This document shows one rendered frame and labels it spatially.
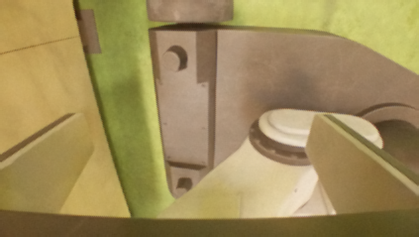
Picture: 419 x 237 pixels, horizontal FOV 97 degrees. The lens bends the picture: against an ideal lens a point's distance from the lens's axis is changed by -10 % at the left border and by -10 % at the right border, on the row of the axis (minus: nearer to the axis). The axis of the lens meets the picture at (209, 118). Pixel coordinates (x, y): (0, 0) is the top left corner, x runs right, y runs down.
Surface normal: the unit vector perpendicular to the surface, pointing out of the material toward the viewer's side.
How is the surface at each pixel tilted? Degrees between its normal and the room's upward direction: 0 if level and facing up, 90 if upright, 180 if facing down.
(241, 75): 0
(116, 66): 0
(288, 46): 0
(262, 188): 90
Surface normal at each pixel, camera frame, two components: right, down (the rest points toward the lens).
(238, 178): 0.01, -0.88
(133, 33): -0.18, 0.48
